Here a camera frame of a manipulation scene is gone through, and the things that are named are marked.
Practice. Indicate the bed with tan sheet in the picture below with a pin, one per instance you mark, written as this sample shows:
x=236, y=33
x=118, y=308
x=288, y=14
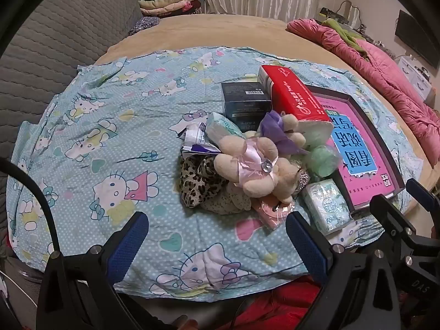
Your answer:
x=223, y=31

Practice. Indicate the beige plush bear purple dress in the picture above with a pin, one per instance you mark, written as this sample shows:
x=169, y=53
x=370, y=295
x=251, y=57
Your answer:
x=275, y=127

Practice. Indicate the cluttered side table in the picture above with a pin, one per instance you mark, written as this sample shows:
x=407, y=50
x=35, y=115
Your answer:
x=343, y=12

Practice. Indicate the black box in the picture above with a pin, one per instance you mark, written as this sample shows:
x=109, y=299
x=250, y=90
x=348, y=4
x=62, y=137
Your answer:
x=244, y=103

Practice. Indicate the white drawer cabinet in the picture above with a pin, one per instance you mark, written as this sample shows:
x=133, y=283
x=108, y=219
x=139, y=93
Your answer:
x=416, y=75

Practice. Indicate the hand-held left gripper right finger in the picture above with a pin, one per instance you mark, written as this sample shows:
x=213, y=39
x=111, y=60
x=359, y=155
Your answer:
x=307, y=247

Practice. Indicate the green white tissue pack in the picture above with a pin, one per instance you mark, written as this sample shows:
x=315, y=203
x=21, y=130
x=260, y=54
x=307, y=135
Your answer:
x=326, y=206
x=223, y=127

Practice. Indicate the black wall television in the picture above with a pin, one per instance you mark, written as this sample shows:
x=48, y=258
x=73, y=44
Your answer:
x=417, y=37

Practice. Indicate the pale green plush ball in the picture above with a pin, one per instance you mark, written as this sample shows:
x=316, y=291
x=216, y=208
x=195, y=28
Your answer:
x=325, y=161
x=318, y=133

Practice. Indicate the silver tiara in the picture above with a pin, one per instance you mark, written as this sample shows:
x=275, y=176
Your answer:
x=302, y=178

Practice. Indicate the green cloth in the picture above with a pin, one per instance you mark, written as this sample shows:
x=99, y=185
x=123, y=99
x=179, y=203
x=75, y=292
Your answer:
x=343, y=34

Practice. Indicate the dark patterned cloth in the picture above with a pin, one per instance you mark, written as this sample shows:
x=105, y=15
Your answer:
x=144, y=24

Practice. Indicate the cartoon cat printed blanket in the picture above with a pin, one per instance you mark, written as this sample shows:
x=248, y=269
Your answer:
x=103, y=127

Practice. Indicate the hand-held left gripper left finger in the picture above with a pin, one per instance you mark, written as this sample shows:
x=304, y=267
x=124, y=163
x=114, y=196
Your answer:
x=125, y=251

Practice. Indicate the beige plush bear pink dress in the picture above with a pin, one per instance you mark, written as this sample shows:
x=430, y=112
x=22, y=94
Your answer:
x=240, y=154

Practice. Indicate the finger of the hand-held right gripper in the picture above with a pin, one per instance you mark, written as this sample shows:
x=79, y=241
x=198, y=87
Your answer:
x=392, y=218
x=421, y=194

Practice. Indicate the white packet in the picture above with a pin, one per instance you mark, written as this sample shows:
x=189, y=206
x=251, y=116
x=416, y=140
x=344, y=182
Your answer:
x=197, y=139

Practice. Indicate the red tissue box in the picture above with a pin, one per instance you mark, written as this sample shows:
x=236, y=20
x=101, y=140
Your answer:
x=292, y=92

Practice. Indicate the red cloth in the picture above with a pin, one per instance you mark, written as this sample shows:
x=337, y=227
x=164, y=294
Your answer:
x=285, y=302

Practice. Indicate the stack of folded clothes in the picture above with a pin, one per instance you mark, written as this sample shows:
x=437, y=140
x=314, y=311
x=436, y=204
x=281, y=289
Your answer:
x=165, y=1

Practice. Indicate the pink packet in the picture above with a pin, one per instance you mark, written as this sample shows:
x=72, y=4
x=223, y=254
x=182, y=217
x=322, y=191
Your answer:
x=271, y=213

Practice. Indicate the pink quilt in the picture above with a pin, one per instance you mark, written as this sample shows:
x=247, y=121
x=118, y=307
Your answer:
x=395, y=86

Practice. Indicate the white lace scrunchie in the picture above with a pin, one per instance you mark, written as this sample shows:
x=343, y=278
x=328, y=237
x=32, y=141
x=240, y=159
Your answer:
x=225, y=201

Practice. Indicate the dark shallow tray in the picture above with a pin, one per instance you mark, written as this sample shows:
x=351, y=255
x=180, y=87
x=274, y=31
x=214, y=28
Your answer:
x=378, y=134

